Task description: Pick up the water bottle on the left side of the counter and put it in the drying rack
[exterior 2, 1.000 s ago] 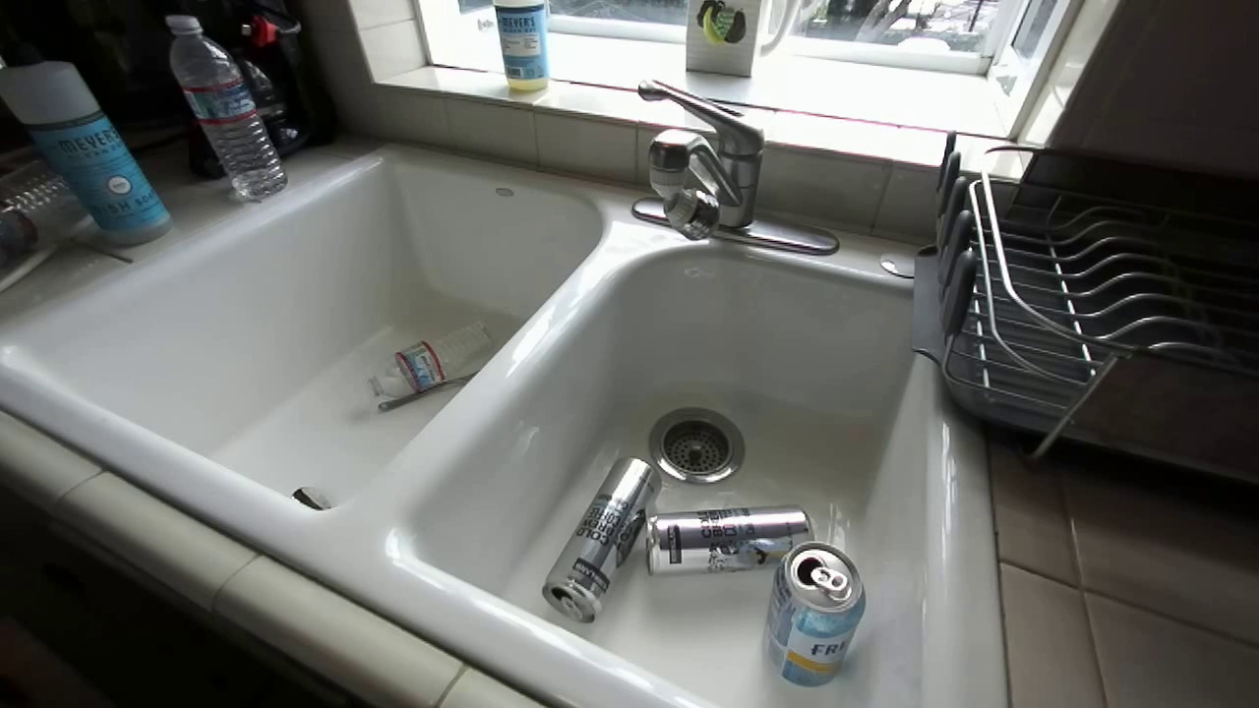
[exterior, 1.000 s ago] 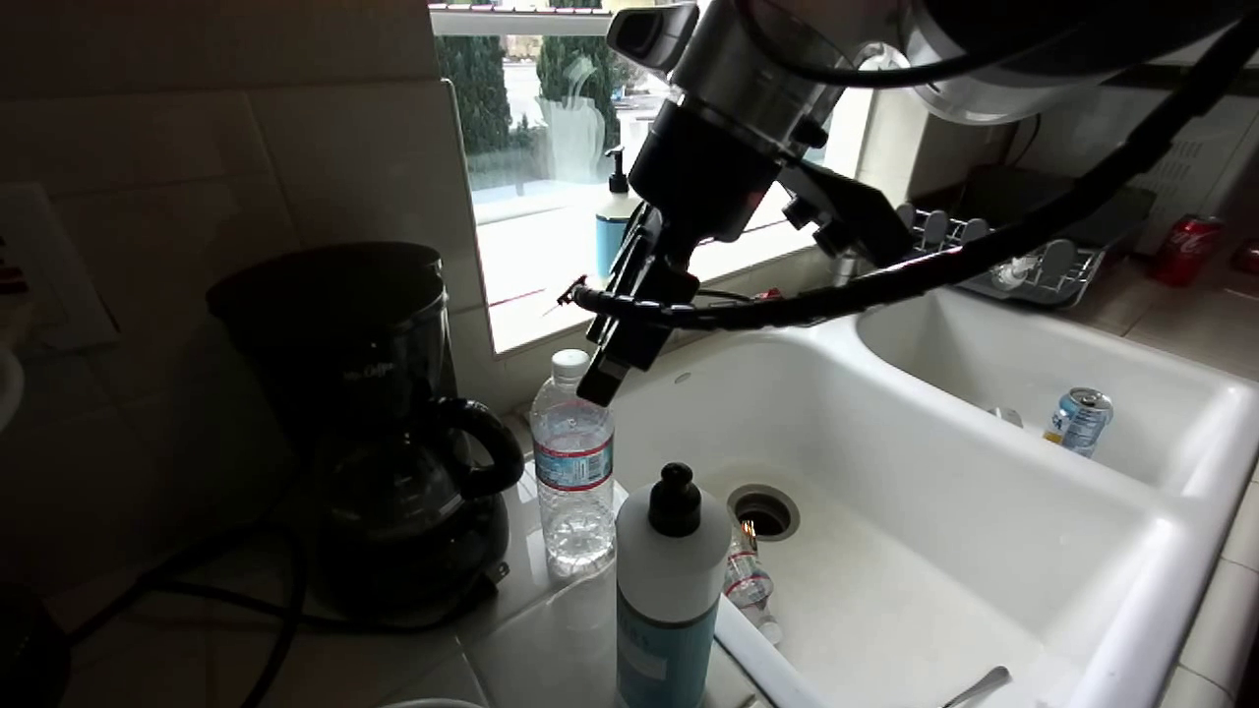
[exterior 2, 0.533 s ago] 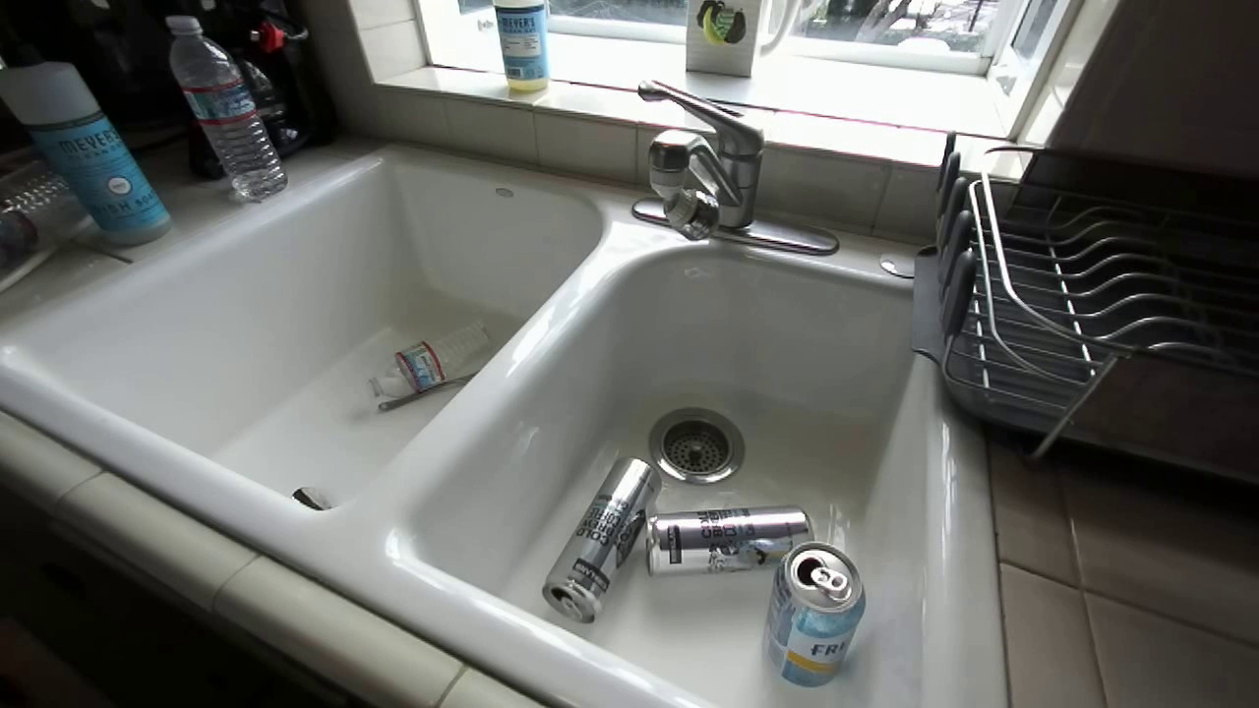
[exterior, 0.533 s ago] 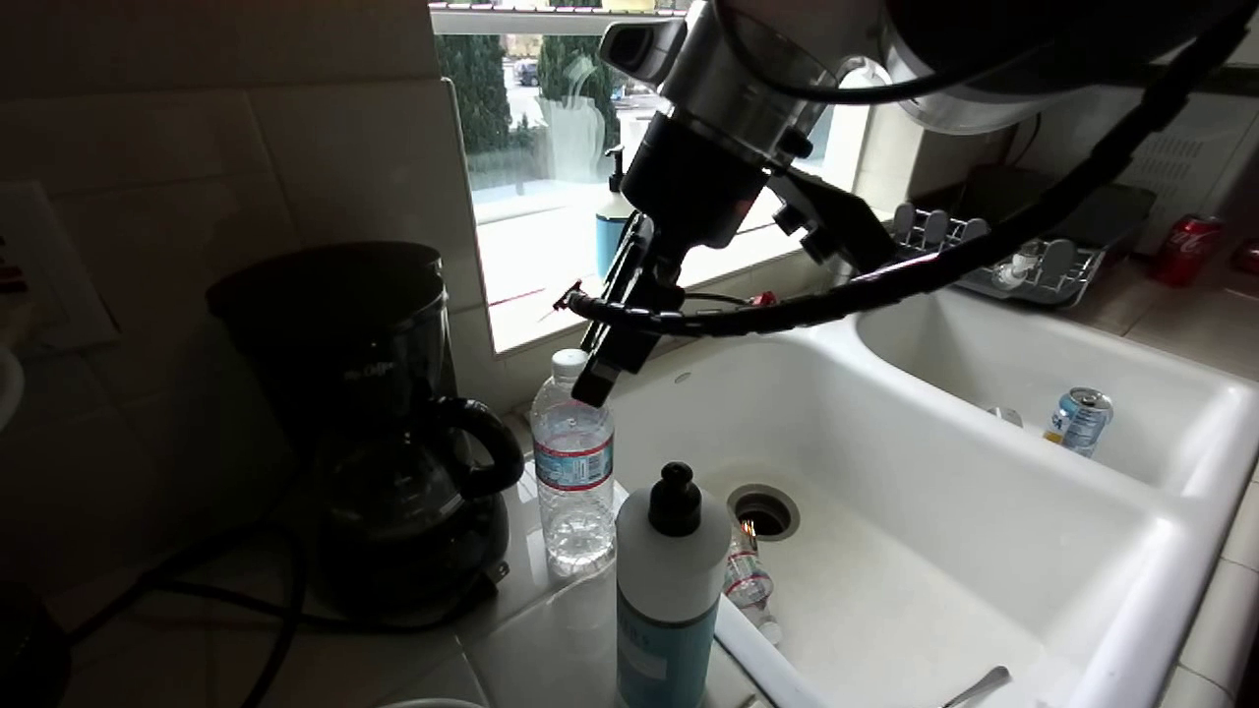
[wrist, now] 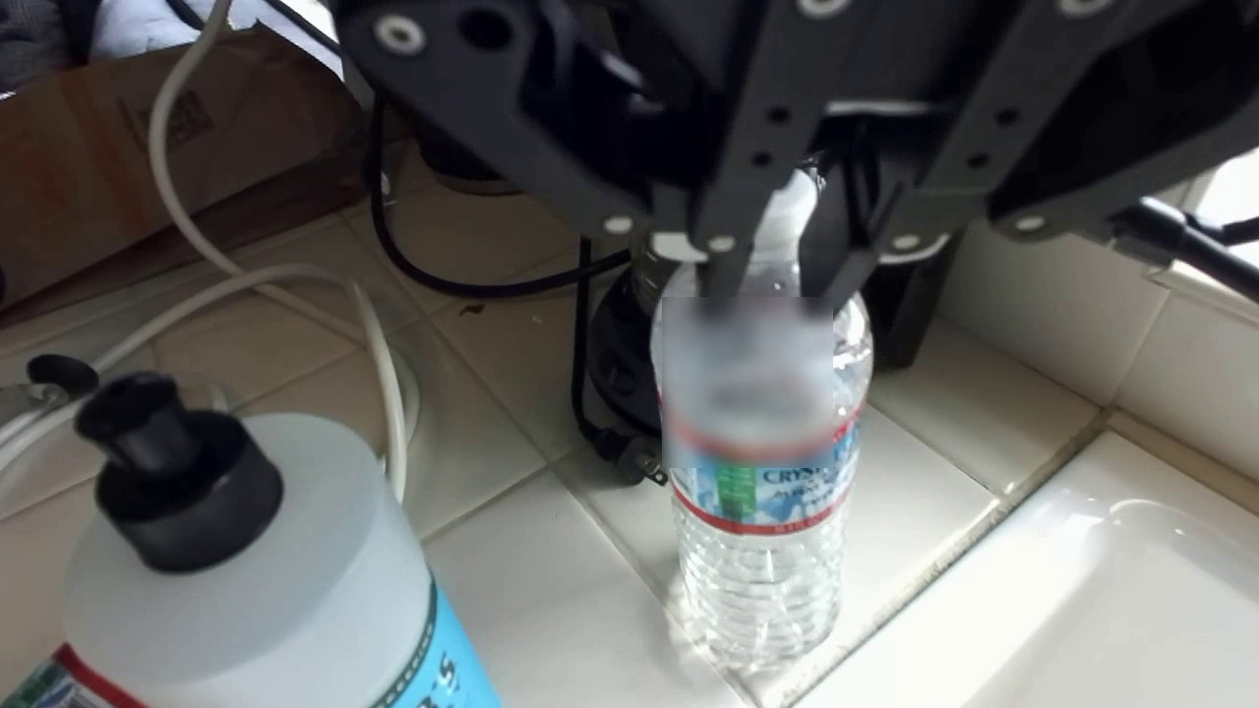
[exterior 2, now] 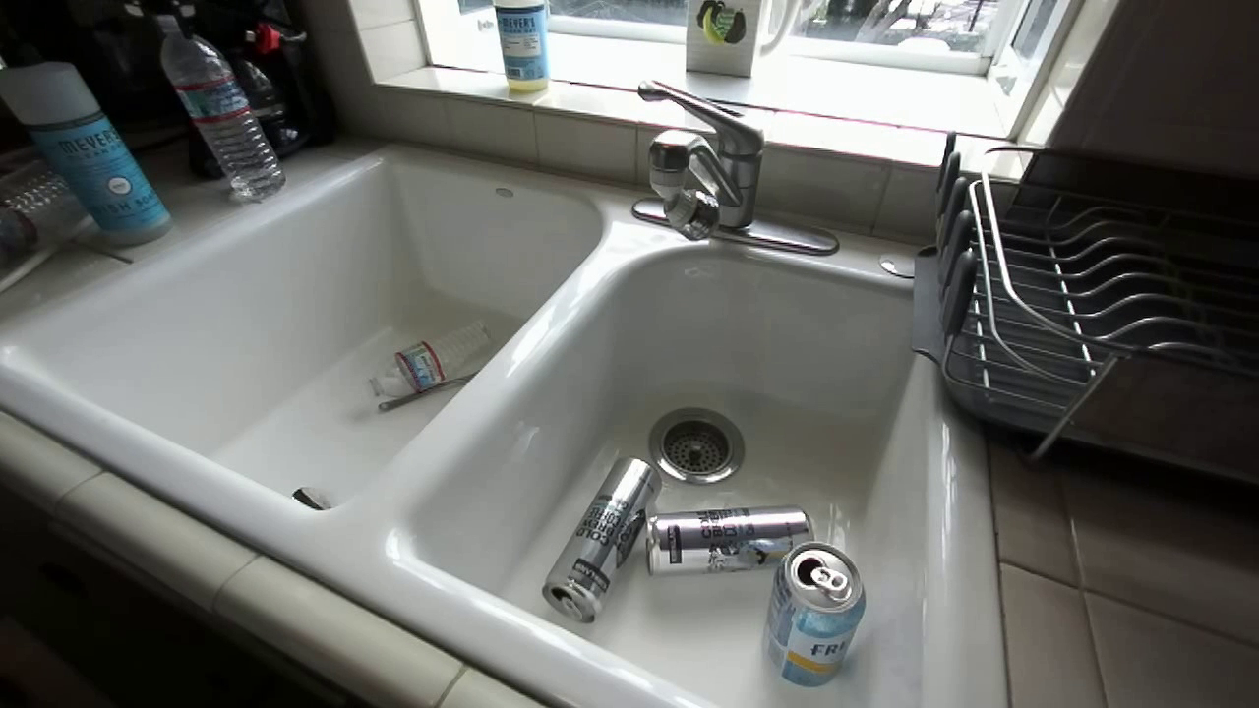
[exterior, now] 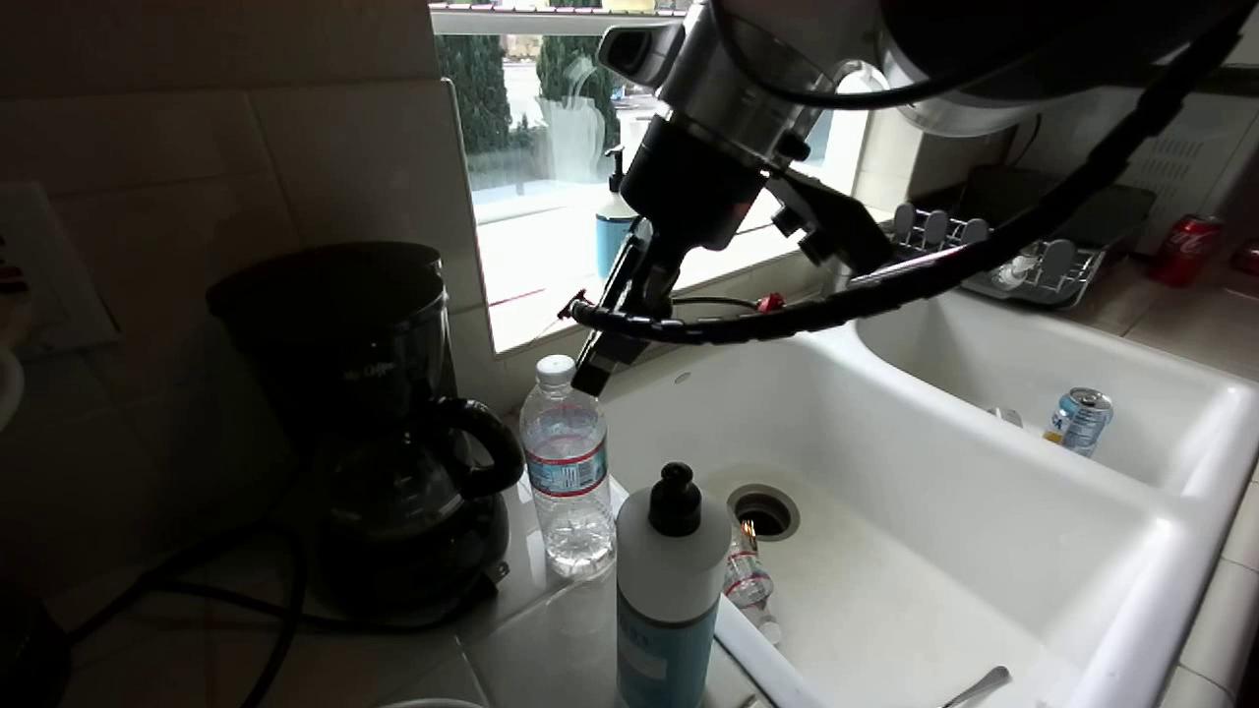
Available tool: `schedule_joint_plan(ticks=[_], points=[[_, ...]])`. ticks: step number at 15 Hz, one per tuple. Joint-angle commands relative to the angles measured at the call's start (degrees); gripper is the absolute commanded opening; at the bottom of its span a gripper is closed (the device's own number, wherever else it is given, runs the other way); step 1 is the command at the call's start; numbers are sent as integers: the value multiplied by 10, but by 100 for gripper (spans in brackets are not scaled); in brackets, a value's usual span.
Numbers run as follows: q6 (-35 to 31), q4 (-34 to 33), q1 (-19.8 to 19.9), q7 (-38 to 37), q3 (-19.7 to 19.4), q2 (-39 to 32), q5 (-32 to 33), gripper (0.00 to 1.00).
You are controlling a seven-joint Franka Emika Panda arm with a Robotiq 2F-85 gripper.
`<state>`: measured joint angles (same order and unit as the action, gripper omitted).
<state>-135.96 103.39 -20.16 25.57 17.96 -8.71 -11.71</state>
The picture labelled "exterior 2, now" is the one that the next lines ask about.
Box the clear plastic water bottle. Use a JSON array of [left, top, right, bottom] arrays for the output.
[[152, 13, 292, 210]]

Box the blue label pump soap bottle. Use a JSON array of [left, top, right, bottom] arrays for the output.
[[493, 0, 556, 100]]

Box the grey dish drying rack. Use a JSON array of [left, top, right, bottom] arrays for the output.
[[932, 133, 1259, 487]]

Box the white teal dish soap bottle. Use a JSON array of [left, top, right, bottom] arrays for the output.
[[0, 57, 177, 247]]

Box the metal sink drain strainer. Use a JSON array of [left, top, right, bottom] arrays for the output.
[[646, 404, 746, 487]]

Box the white double basin sink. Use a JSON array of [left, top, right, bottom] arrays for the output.
[[0, 133, 1015, 708]]

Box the tall slim silver can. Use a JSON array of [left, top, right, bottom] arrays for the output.
[[538, 454, 665, 631]]

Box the chrome sink faucet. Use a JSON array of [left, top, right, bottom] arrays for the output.
[[627, 74, 841, 259]]

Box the short silver can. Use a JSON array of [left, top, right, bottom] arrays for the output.
[[640, 504, 814, 580]]

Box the blue soda can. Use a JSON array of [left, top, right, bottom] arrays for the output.
[[763, 540, 868, 691]]

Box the white carton with green print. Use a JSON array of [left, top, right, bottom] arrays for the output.
[[682, 0, 768, 78]]

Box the white window frame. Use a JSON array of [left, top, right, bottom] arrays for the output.
[[368, 0, 1092, 143]]

